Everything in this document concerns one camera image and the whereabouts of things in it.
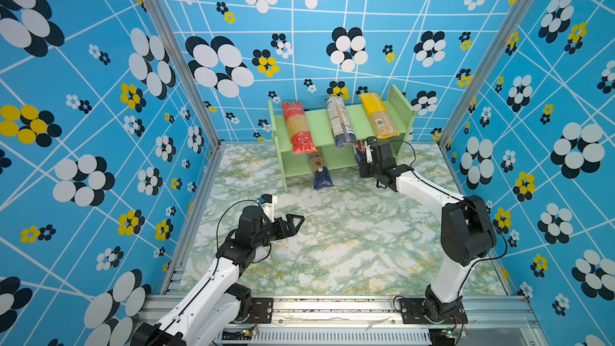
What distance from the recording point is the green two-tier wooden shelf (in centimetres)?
83

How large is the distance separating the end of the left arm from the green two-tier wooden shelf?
229mm

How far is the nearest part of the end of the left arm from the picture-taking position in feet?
2.06
